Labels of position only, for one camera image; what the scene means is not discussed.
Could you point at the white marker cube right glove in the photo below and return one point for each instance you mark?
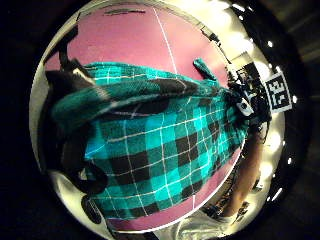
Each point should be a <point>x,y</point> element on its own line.
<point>279,93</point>

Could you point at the teal plaid cloth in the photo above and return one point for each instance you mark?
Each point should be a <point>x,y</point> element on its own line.
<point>160,140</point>

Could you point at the dark oval object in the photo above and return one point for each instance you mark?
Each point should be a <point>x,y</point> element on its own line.
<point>90,209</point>

